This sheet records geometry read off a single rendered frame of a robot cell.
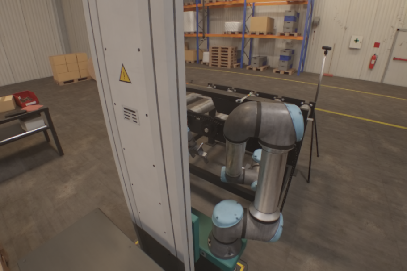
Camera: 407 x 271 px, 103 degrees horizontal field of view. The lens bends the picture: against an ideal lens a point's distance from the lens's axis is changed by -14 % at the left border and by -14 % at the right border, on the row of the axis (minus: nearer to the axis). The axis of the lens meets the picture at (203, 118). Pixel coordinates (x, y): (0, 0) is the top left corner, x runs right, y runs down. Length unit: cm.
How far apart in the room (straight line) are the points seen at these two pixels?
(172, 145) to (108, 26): 35
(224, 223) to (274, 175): 26
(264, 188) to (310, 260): 128
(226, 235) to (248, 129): 43
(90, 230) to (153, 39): 80
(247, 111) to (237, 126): 6
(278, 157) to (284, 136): 8
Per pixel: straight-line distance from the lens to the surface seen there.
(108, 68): 61
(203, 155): 126
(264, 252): 183
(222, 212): 78
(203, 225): 102
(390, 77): 1049
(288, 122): 59
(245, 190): 174
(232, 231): 80
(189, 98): 212
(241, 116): 58
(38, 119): 319
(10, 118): 302
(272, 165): 65
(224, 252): 91
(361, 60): 1029
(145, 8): 44
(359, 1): 1033
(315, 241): 203
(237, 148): 69
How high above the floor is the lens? 156
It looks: 24 degrees down
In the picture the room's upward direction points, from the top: straight up
